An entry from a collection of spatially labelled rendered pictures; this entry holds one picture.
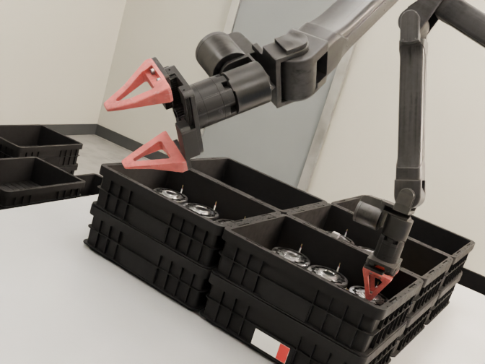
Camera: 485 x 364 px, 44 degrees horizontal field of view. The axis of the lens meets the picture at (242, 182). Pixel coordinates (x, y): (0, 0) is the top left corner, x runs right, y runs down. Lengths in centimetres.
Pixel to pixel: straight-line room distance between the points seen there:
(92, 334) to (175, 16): 425
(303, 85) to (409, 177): 62
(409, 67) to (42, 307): 94
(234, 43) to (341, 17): 15
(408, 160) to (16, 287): 90
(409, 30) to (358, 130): 319
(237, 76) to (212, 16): 436
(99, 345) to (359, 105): 355
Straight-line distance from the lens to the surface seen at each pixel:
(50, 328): 129
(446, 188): 443
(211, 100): 75
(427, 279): 152
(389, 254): 141
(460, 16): 142
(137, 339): 132
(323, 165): 465
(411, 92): 140
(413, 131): 139
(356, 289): 147
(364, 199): 141
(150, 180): 175
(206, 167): 195
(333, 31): 84
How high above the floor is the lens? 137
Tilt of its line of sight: 14 degrees down
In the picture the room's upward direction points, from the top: 17 degrees clockwise
